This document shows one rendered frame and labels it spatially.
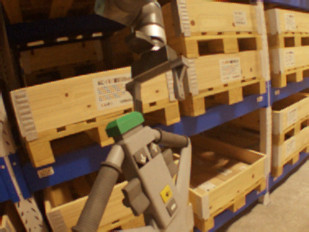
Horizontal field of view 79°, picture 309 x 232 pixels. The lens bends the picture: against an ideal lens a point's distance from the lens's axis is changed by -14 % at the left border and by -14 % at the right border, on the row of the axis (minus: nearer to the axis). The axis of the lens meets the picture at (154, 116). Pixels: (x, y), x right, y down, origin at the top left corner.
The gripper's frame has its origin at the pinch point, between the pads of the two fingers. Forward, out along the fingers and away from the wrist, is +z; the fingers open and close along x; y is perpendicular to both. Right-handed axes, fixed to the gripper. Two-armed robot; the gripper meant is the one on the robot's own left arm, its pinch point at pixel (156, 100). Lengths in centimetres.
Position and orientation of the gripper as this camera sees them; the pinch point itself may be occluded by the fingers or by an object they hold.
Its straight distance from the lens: 56.3
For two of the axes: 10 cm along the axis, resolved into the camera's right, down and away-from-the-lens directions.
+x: -7.8, 2.7, 5.6
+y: 6.2, 2.1, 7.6
